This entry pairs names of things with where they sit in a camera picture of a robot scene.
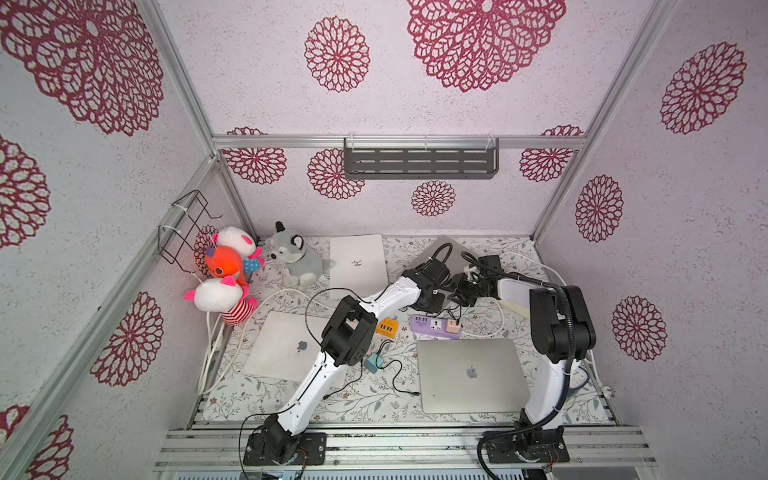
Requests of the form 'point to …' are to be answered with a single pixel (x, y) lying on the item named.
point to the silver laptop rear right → (448, 249)
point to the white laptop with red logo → (357, 263)
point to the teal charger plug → (370, 363)
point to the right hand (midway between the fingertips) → (444, 286)
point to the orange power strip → (387, 327)
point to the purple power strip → (432, 326)
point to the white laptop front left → (284, 346)
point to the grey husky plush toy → (302, 267)
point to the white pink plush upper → (237, 238)
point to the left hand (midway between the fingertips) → (432, 307)
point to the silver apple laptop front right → (471, 376)
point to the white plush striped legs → (225, 296)
